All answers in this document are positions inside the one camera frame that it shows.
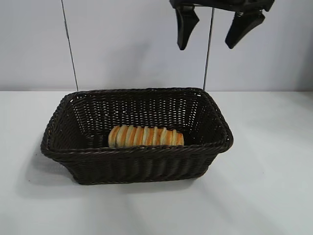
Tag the long twisted golden bread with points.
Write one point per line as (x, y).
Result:
(137, 137)

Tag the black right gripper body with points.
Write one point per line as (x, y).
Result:
(220, 4)

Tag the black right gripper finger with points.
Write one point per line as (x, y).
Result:
(242, 27)
(185, 24)

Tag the dark brown wicker basket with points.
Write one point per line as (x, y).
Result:
(137, 164)

